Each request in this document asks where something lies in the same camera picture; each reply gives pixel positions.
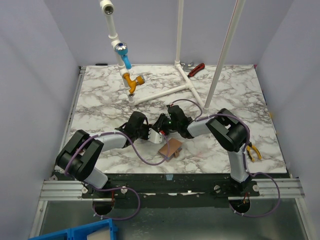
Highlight pink leather card holder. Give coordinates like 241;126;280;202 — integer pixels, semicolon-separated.
158;138;183;162

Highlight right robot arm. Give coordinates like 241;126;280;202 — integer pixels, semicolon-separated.
152;105;250;196

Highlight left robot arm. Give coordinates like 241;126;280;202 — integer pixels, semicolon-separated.
55;111;152;198

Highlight orange valve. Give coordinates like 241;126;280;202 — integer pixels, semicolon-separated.
122;73;145;95

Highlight metal clamp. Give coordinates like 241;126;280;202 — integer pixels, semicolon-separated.
180;62;195;69

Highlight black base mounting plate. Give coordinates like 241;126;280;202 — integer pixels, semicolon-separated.
82;173;260;209

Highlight blue valve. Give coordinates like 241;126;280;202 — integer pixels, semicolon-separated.
114;42;132;70

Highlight blue plastic bin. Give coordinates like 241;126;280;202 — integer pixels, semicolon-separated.
30;219;118;240

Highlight yellow handled pliers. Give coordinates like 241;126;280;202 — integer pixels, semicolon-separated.
246;142;262;163

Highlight white PVC pipe frame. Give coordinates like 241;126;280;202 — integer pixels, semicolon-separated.
99;0;245;113

